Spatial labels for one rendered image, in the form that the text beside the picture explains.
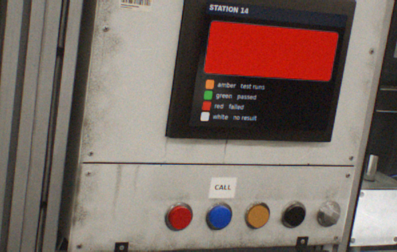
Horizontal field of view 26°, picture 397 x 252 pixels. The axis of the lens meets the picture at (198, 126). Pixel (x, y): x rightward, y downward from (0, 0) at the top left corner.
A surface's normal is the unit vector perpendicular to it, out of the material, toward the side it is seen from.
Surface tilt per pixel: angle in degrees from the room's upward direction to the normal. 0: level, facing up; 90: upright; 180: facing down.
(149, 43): 90
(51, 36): 90
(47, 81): 90
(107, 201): 90
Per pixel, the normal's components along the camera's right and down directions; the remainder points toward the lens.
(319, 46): 0.42, 0.26
